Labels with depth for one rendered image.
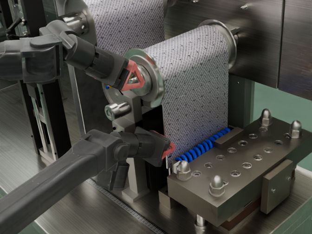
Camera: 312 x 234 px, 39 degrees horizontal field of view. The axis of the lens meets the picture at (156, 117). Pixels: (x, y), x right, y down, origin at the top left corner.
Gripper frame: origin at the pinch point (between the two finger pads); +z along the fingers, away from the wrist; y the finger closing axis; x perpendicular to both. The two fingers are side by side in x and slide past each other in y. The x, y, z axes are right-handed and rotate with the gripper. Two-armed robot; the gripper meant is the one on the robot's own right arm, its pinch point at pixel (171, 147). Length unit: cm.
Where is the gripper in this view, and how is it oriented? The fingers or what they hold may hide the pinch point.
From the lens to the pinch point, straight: 110.8
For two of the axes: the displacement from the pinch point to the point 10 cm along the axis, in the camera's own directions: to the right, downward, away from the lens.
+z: 6.7, 0.8, 7.3
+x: 3.0, -9.4, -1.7
